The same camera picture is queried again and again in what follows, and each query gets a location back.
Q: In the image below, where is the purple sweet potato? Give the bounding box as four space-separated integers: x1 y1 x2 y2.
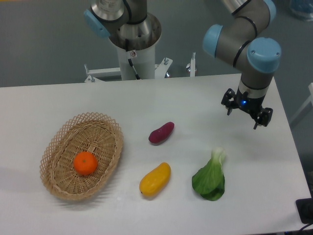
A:
148 122 175 144

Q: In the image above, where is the yellow mango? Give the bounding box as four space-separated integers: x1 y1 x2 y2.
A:
139 162 171 197

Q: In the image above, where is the oval wicker basket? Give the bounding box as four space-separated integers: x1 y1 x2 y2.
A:
40 113 123 201

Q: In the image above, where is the orange fruit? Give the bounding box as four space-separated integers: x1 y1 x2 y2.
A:
73 151 98 176

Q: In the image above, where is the white frame at right edge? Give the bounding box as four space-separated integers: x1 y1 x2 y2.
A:
290 83 313 128

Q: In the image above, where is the green bok choy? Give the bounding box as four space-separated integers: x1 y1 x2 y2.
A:
192 147 226 201

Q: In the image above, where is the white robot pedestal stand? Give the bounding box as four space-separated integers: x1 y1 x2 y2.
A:
84 45 198 83

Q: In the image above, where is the black device at table edge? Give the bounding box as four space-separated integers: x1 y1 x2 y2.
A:
295 198 313 224

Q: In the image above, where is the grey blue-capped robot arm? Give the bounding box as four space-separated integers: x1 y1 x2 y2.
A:
84 0 281 126

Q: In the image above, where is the black cable on pedestal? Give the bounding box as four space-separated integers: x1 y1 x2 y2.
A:
125 39 141 80

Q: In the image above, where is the blue object in corner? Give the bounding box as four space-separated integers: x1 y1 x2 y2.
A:
289 0 313 22

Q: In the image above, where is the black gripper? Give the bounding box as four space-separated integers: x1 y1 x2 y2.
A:
221 87 273 130

